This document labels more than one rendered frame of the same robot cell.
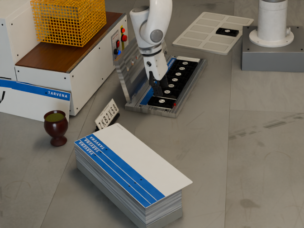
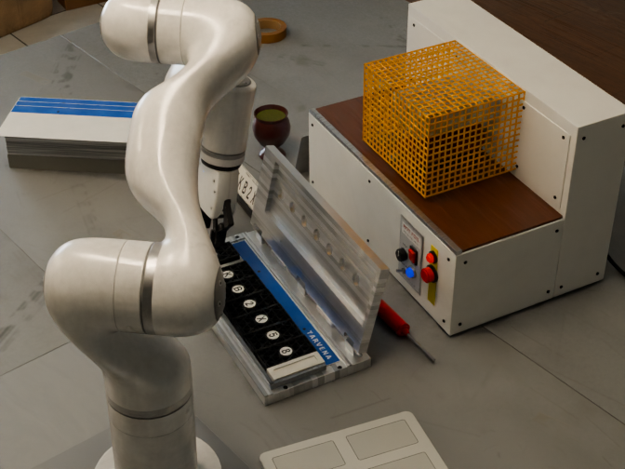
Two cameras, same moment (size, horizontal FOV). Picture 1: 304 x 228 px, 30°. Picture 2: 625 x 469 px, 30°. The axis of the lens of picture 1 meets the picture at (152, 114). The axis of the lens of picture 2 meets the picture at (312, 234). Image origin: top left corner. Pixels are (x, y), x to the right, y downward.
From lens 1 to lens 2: 3.42 m
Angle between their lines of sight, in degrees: 97
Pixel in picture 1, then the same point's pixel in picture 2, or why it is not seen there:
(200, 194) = (13, 194)
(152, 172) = (55, 122)
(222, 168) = (16, 234)
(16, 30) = (418, 44)
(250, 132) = (26, 304)
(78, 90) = (318, 161)
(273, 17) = not seen: hidden behind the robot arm
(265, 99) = (59, 383)
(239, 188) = not seen: outside the picture
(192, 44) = (368, 436)
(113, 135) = not seen: hidden behind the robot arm
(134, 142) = (121, 137)
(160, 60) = (204, 179)
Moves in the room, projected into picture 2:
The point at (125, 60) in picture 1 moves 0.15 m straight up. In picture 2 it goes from (285, 181) to (283, 113)
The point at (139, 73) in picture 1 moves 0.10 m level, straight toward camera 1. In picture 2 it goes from (285, 234) to (246, 215)
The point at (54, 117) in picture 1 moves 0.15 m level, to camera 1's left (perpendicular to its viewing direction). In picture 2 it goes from (272, 116) to (316, 90)
